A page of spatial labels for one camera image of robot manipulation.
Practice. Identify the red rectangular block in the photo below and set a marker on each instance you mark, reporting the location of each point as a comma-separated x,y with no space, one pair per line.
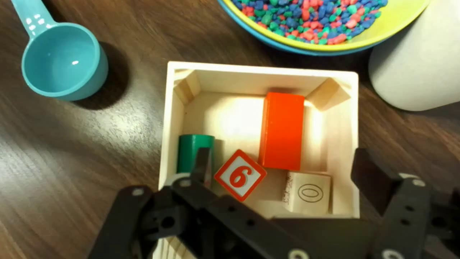
282,131

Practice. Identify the teal plastic measuring scoop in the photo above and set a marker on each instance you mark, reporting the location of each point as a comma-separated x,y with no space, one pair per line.
62,62

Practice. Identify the yellow bowl with blue outside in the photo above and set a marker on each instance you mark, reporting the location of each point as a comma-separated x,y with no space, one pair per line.
378,36

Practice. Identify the light wooden box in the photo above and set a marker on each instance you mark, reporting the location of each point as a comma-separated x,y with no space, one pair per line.
230,120

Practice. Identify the white cube red number six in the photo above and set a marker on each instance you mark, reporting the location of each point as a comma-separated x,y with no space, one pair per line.
239,176

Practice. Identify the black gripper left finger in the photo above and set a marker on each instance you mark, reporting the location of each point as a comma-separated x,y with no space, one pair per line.
203,167

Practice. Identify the green cylinder block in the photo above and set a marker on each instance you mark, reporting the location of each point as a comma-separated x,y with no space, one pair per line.
188,153

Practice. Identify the wooden cube with zero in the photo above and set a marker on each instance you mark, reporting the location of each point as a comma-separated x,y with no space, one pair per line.
309,192

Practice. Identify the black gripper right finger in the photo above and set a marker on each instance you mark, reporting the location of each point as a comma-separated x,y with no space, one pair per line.
378,182

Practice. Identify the colourful gravel pebbles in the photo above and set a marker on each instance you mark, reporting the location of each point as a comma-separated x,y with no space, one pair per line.
306,19

